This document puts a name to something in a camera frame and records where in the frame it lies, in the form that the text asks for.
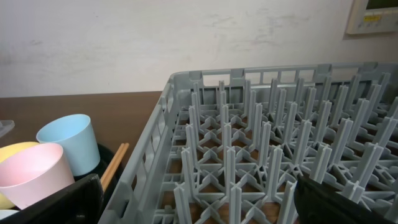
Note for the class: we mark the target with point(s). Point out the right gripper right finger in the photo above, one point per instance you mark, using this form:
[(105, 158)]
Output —
[(317, 204)]

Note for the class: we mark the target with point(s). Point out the wooden chopstick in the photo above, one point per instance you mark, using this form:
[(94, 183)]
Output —
[(110, 169), (116, 165)]

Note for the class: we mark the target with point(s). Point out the pink cup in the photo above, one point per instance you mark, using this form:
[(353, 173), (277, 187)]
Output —
[(34, 174)]

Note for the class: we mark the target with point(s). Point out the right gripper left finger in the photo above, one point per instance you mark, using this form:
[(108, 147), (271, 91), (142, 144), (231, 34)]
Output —
[(80, 202)]

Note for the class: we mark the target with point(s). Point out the grey dishwasher rack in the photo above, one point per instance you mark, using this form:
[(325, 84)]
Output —
[(227, 146)]

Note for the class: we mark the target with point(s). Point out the light blue cup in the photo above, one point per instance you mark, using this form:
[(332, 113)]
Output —
[(76, 135)]

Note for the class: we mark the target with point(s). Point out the wall control panel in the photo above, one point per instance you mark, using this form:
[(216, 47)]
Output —
[(372, 16)]

